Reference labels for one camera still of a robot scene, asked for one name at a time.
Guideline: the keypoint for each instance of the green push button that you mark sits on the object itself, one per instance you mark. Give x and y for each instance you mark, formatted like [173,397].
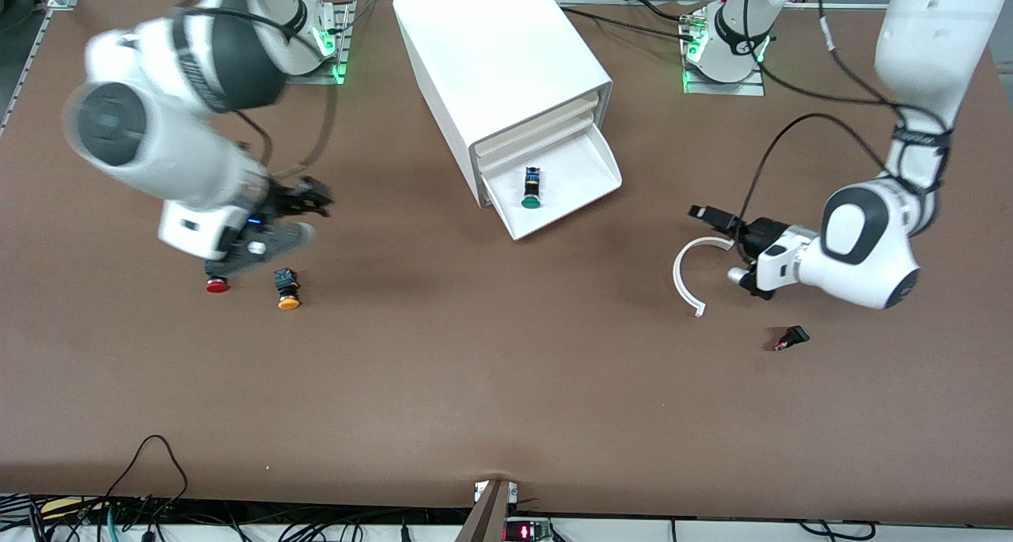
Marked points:
[531,190]

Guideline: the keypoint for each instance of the black switch with red tip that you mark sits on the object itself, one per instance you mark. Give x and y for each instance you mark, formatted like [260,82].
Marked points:
[793,337]

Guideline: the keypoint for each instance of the white curved plastic arc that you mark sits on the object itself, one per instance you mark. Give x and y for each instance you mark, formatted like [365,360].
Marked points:
[678,277]

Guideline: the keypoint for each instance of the brown camera post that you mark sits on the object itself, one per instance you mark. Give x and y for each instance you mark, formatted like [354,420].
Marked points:
[487,518]

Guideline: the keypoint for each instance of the yellow push button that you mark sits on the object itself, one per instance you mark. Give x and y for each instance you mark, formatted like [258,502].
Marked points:
[287,293]

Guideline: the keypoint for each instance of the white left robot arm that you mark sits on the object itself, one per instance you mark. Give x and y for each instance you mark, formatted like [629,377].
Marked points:
[863,249]

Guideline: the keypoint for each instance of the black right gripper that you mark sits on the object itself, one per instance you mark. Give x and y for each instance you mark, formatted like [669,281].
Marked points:
[286,200]

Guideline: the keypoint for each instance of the device with red display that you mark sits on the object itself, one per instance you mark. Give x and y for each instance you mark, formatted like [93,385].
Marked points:
[526,532]

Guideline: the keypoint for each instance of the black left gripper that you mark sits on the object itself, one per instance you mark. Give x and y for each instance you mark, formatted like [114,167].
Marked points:
[758,232]

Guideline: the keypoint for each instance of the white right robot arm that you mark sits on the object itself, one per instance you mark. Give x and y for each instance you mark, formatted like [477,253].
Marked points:
[158,130]

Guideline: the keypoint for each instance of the white plastic drawer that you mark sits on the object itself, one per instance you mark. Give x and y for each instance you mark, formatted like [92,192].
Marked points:
[538,142]
[574,182]
[538,126]

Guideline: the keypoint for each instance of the white drawer cabinet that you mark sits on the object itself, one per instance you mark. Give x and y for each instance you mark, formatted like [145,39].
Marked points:
[491,51]

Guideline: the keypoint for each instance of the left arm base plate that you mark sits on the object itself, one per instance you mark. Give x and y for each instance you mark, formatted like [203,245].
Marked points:
[724,89]

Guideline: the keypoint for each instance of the red push button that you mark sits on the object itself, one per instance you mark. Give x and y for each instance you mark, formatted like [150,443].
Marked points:
[218,286]

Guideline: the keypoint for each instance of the white metal bracket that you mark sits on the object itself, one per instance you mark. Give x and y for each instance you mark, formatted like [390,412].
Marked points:
[478,490]

